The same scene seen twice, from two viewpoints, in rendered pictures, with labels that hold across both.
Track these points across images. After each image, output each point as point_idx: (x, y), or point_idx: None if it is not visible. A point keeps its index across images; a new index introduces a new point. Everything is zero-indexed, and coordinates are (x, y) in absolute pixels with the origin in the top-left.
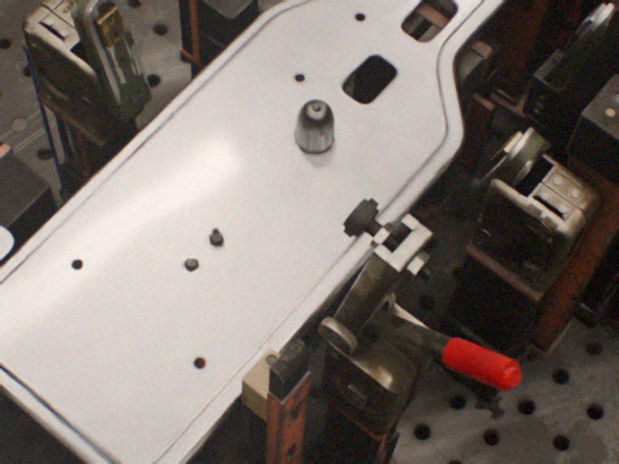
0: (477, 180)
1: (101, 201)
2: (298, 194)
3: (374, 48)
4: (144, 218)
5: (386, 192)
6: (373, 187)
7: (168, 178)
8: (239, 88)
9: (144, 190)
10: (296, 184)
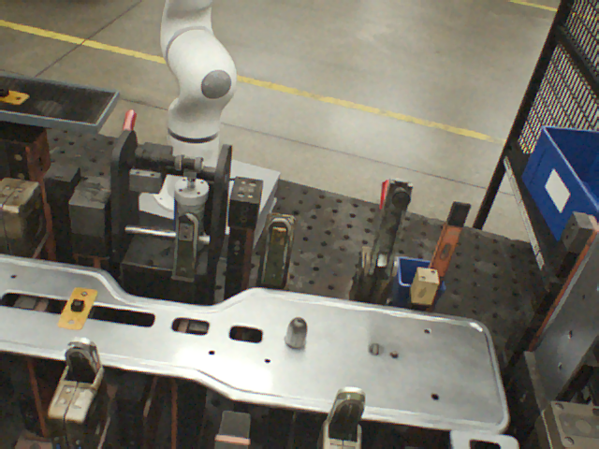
0: (271, 274)
1: (400, 406)
2: (328, 333)
3: (226, 339)
4: (391, 383)
5: (300, 304)
6: (301, 309)
7: (364, 384)
8: (294, 382)
9: (379, 391)
10: (324, 336)
